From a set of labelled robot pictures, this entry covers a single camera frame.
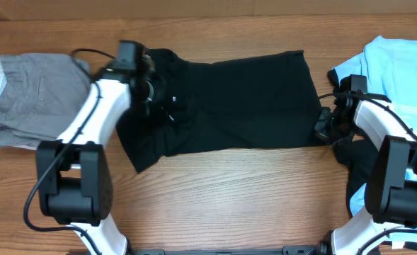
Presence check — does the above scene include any light blue printed t-shirt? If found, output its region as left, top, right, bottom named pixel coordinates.
left=331, top=35, right=417, bottom=245

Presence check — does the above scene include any folded grey shirt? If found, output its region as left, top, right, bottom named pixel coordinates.
left=0, top=53, right=90, bottom=144

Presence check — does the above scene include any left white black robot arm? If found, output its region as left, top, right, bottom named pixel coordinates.
left=23, top=52, right=163, bottom=254

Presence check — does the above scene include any black polo shirt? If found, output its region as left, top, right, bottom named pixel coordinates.
left=116, top=49, right=322, bottom=172

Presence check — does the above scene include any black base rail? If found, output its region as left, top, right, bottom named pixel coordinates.
left=126, top=243, right=333, bottom=255

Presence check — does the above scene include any black garment under blue shirt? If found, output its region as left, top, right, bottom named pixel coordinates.
left=319, top=70, right=417, bottom=254

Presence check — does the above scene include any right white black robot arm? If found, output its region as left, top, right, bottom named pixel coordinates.
left=310, top=91, right=417, bottom=254

